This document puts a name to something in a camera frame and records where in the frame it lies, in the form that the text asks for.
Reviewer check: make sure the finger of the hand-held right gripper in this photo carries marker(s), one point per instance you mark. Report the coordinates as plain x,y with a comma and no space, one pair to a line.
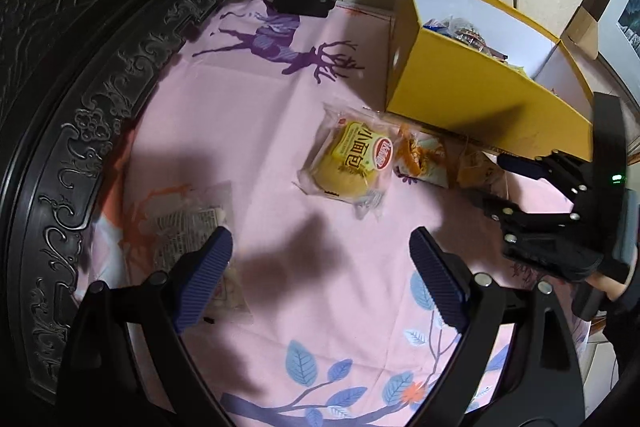
540,237
520,166

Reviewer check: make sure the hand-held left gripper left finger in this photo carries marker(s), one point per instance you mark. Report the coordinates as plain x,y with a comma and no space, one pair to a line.
205,277

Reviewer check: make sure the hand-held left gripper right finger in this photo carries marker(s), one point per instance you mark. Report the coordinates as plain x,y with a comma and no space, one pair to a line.
440,282

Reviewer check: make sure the clear yellow snack packet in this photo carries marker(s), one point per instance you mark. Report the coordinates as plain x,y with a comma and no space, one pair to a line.
480,172

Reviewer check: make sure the clear white snack packet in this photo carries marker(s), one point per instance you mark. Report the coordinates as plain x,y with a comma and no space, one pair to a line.
185,217

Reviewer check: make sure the orange snack packet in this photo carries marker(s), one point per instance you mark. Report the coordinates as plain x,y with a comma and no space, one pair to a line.
425,157

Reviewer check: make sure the yellow cardboard box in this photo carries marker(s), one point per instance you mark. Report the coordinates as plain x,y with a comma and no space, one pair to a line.
450,82

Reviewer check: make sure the pile of mixed snack packets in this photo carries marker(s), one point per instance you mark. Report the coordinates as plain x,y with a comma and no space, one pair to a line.
470,34

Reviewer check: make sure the cardboard corner protector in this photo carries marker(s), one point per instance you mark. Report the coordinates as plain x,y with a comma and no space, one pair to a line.
582,32

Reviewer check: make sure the framed landscape painting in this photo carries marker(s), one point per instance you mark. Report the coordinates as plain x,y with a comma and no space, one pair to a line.
625,7

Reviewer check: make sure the yellow bread packet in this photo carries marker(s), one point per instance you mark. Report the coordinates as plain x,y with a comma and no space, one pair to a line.
350,157

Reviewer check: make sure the pink printed cloth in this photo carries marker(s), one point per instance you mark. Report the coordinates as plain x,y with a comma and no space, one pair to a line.
250,107

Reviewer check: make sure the dark carved wooden furniture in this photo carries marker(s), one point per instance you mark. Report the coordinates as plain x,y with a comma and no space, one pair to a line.
75,57

